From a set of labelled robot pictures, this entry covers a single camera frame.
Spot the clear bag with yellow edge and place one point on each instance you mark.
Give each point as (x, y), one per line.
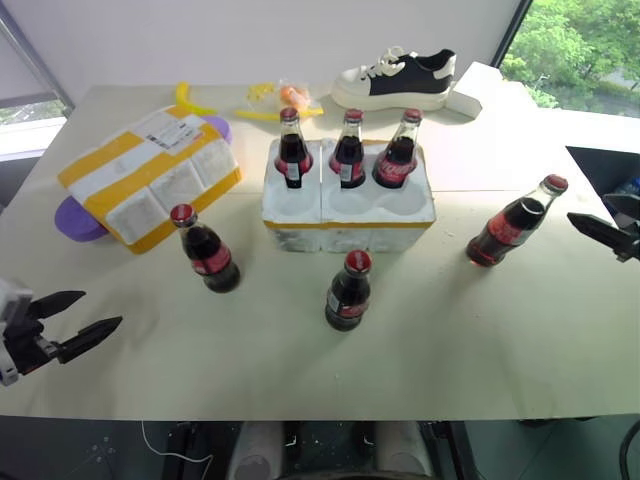
(300, 111)

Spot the yellow curved plastic strip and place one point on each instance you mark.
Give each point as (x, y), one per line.
(184, 97)

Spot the white cardboard box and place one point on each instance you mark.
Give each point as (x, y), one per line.
(465, 102)

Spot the orange toy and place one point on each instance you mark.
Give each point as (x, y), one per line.
(292, 95)

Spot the purple oval board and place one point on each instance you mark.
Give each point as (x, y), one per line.
(75, 222)

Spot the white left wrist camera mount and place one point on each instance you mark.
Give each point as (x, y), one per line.
(12, 300)

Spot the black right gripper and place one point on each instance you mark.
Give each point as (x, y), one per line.
(631, 242)

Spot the glass cola bottle red cap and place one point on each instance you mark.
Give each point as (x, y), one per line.
(347, 300)
(294, 155)
(395, 165)
(505, 230)
(207, 252)
(348, 157)

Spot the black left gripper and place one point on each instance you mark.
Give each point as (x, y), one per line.
(27, 345)

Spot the yellow small beads cluster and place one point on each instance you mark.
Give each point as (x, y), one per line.
(261, 91)

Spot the grey rounded shape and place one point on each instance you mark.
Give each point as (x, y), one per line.
(400, 450)
(257, 450)

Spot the black window frame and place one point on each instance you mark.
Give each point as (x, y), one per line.
(512, 30)

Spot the black and white sneaker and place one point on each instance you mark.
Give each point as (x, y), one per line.
(395, 85)

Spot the white foam box yellow tape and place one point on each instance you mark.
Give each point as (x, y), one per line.
(150, 180)

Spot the black bin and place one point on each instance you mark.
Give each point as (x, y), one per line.
(610, 167)

